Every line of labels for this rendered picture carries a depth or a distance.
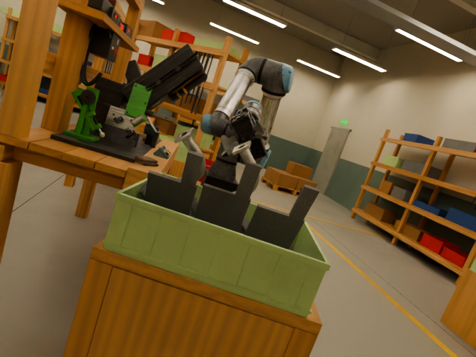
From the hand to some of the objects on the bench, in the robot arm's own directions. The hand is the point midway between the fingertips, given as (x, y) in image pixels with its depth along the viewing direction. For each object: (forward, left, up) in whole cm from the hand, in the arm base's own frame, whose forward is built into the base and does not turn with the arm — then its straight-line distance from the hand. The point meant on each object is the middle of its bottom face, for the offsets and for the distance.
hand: (244, 149), depth 94 cm
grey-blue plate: (+26, -141, -30) cm, 146 cm away
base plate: (+43, -134, -32) cm, 144 cm away
